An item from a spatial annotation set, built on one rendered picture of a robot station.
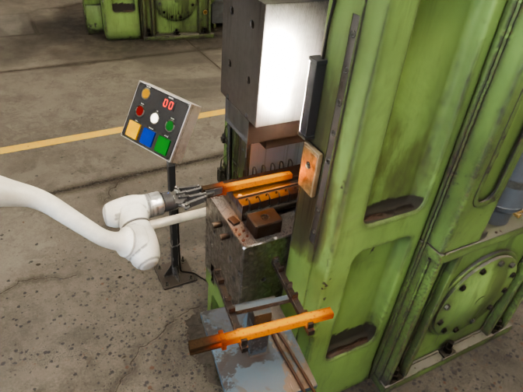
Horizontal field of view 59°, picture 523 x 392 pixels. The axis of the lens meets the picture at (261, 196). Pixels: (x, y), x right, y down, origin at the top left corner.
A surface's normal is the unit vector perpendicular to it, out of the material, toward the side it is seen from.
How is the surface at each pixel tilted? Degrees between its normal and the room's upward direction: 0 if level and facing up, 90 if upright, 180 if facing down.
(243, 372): 0
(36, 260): 0
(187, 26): 90
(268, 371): 0
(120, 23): 90
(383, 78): 89
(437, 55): 89
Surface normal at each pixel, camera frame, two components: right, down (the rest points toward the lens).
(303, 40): 0.46, 0.56
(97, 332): 0.08, -0.80
